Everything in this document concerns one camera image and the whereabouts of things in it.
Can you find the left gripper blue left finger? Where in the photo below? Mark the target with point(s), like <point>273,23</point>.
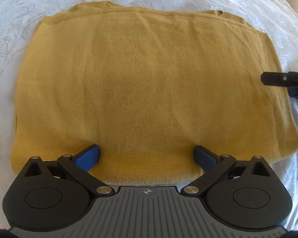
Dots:
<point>78,167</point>

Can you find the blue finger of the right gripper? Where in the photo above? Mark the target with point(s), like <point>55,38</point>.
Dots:
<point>287,80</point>

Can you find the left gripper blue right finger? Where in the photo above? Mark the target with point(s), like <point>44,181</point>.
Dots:
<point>215,169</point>

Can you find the mustard yellow knit sweater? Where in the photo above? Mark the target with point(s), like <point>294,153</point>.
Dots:
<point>147,87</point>

